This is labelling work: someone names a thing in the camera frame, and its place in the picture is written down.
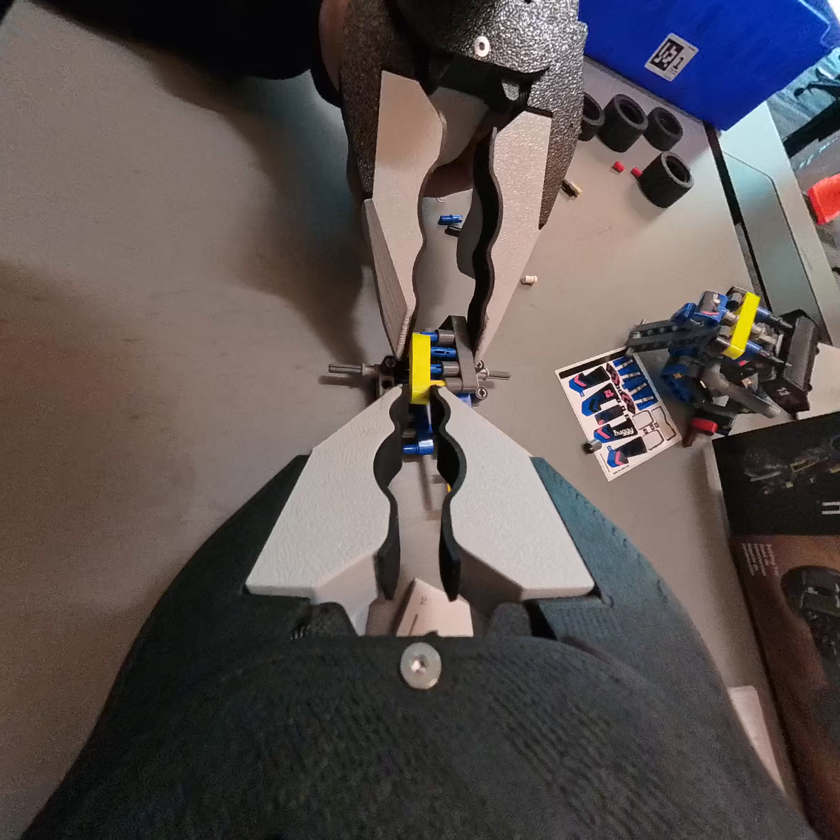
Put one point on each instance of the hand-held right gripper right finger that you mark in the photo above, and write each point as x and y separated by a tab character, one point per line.
518	518

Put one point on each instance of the person's left forearm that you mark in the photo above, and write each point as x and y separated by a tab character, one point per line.
197	33

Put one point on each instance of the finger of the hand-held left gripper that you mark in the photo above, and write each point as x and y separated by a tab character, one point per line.
400	164
522	197

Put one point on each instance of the orange object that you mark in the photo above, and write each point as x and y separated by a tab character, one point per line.
825	203

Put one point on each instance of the grey lego pin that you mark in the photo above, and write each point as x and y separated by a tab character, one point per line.
594	446

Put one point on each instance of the open building instruction booklet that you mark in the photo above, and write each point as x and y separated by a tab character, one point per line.
426	610

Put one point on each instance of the blue bin with tag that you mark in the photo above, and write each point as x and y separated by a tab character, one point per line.
754	65

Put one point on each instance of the small blue grey lego assembly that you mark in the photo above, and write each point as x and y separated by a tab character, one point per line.
463	367

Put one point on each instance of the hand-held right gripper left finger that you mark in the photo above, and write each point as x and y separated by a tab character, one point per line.
321	512

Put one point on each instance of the lego sticker sheet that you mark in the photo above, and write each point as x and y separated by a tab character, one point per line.
610	420

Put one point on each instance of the large lego buggy chassis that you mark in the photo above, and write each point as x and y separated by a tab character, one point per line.
741	325

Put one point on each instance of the person's left hand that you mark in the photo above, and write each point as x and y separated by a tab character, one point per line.
456	154

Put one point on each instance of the black lego set box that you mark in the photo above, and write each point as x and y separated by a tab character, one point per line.
787	525

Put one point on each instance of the blue lego pin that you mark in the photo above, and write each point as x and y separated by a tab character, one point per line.
449	220

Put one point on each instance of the yellow lego beam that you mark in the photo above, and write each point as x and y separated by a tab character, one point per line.
420	367

